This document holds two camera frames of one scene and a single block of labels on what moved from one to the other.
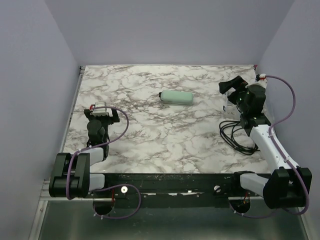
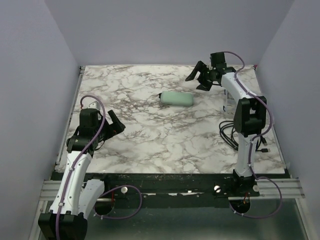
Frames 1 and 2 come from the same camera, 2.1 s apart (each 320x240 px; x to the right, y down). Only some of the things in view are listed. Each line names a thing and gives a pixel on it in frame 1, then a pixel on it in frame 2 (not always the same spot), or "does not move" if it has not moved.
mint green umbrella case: [179, 97] does not move
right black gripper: [234, 92] -> [204, 75]
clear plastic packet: [231, 108] does not move
